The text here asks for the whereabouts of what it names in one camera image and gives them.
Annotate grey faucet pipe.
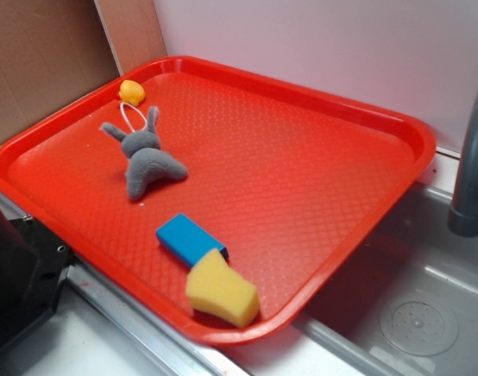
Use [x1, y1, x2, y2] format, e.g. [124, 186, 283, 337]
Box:
[447, 93, 478, 237]

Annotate blue rectangular block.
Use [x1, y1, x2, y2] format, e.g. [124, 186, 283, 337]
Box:
[155, 214, 229, 268]

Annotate yellow sponge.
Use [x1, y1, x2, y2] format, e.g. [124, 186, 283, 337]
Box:
[185, 248, 260, 328]

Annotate grey toy sink basin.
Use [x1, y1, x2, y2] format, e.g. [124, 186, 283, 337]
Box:
[227, 184, 478, 375]

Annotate red plastic tray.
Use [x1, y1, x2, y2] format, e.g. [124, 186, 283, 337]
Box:
[0, 57, 436, 346]

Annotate brown cardboard panel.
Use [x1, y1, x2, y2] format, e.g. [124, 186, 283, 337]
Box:
[0, 1, 166, 145]

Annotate grey plush bunny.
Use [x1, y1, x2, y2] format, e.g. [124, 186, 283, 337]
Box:
[100, 106, 188, 201]

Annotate yellow rubber duck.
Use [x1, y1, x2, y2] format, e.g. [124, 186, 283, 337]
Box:
[118, 80, 146, 107]

